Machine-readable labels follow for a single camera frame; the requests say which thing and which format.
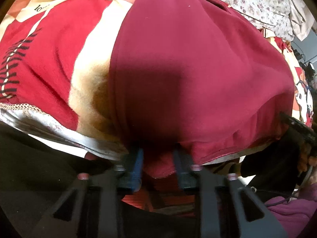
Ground purple cloth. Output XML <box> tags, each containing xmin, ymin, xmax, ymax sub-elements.
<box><xmin>264</xmin><ymin>182</ymin><xmax>317</xmax><ymax>238</ymax></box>

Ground black cables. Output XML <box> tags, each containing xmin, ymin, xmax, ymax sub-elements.
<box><xmin>291</xmin><ymin>41</ymin><xmax>317</xmax><ymax>93</ymax></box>

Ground person's right hand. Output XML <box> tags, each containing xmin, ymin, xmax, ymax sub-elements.
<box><xmin>297</xmin><ymin>147</ymin><xmax>317</xmax><ymax>175</ymax></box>

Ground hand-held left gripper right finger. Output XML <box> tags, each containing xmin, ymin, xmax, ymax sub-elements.
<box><xmin>173</xmin><ymin>149</ymin><xmax>289</xmax><ymax>238</ymax></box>

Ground grey cloth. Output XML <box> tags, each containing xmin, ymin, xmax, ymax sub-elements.
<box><xmin>279</xmin><ymin>0</ymin><xmax>313</xmax><ymax>42</ymax></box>

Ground floral bed sheet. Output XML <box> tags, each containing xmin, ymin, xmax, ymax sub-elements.
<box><xmin>188</xmin><ymin>0</ymin><xmax>296</xmax><ymax>41</ymax></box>

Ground red cream printed blanket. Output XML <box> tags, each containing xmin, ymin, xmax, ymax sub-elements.
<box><xmin>0</xmin><ymin>0</ymin><xmax>315</xmax><ymax>163</ymax></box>

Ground maroon fleece garment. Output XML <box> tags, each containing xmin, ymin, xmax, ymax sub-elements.
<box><xmin>108</xmin><ymin>0</ymin><xmax>296</xmax><ymax>179</ymax></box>

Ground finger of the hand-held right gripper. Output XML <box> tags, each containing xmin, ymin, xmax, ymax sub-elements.
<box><xmin>279</xmin><ymin>112</ymin><xmax>317</xmax><ymax>145</ymax></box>

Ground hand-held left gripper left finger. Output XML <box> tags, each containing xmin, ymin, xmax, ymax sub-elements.
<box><xmin>41</xmin><ymin>148</ymin><xmax>144</xmax><ymax>238</ymax></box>

